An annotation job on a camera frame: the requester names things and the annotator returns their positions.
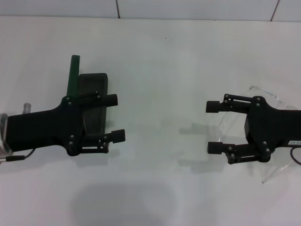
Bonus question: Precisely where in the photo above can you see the clear white glasses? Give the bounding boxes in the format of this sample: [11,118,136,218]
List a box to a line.
[217,85,301,185]

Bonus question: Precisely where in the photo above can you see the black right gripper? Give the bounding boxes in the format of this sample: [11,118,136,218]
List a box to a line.
[206,93,301,165]

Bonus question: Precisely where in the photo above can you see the green glasses case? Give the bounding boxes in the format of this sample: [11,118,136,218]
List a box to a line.
[65,54,109,138]

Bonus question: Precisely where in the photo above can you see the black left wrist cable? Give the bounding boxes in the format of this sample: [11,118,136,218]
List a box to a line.
[0,147,36,163]

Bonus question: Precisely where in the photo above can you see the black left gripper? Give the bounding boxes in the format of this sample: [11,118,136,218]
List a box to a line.
[6,91,119,156]

